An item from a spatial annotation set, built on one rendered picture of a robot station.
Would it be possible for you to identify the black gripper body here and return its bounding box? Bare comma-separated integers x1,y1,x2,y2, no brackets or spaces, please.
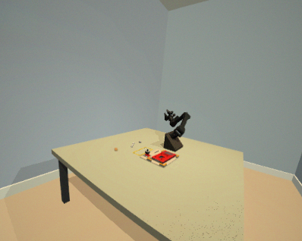
165,111,173,121

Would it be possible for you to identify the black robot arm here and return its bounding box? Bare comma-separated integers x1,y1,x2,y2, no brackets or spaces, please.
169,112,191,139

